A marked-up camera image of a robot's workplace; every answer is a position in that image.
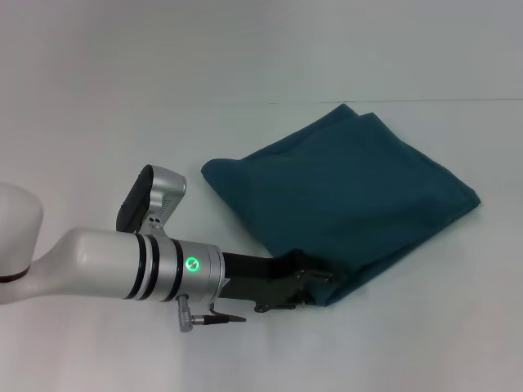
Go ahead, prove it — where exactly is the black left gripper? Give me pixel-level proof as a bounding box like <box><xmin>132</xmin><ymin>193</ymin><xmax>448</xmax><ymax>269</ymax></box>
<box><xmin>215</xmin><ymin>248</ymin><xmax>347</xmax><ymax>315</ymax></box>

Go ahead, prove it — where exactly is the blue shirt with FREE print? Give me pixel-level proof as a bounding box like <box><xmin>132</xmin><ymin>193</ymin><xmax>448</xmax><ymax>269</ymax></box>
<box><xmin>201</xmin><ymin>103</ymin><xmax>483</xmax><ymax>308</ymax></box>

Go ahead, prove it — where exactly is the dark left arm cable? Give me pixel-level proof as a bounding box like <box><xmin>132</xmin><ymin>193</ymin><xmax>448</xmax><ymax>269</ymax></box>
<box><xmin>190</xmin><ymin>311</ymin><xmax>248</xmax><ymax>327</ymax></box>

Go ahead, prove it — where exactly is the silver left cable plug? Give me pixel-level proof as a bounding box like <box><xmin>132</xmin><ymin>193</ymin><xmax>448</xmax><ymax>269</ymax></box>
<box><xmin>176</xmin><ymin>293</ymin><xmax>198</xmax><ymax>333</ymax></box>

